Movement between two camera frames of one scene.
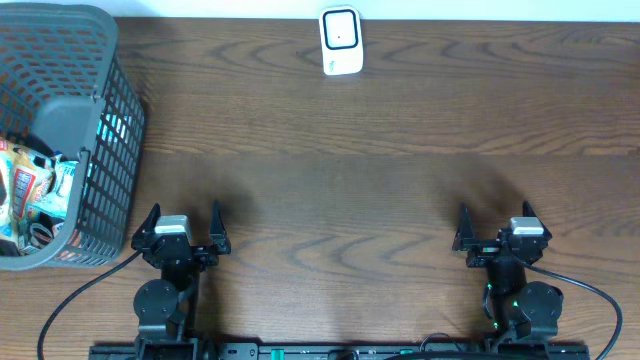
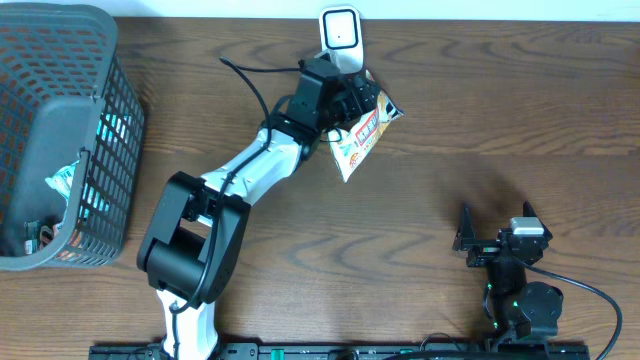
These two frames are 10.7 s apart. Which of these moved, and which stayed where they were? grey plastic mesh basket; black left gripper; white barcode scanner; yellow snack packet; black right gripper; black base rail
Moved: yellow snack packet; black left gripper
Stayed: grey plastic mesh basket; white barcode scanner; black base rail; black right gripper
